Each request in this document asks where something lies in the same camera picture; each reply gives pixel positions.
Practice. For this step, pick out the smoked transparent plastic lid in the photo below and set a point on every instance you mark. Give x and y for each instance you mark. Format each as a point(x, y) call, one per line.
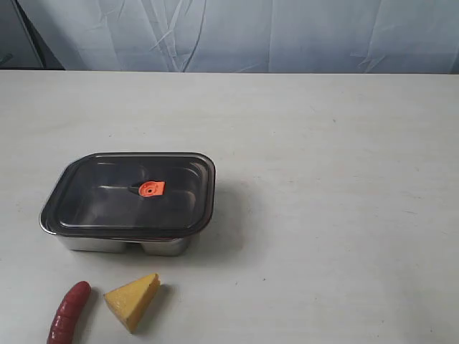
point(129, 195)

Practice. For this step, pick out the stainless steel lunch box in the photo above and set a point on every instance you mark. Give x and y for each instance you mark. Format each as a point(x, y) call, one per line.
point(107, 245)

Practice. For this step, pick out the yellow toy cheese wedge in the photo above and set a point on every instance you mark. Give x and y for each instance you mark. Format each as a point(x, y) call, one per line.
point(129, 302)

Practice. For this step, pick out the red toy sausage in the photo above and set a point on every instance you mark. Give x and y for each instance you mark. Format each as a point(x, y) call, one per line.
point(67, 314)

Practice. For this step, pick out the white backdrop curtain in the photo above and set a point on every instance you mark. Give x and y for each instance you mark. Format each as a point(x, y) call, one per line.
point(251, 36)

